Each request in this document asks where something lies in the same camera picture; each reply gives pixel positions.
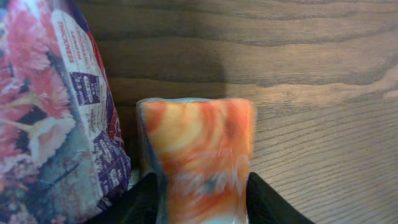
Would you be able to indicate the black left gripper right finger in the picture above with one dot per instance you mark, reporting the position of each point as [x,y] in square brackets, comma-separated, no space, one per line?
[266,206]

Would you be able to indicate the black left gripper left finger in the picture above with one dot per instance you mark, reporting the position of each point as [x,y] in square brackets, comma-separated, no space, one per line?
[138,205]

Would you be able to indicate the small orange snack packet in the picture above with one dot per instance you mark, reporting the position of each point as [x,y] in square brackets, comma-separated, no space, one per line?
[200,150]

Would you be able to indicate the purple red noodle packet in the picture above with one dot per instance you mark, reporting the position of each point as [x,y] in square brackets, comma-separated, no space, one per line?
[62,153]

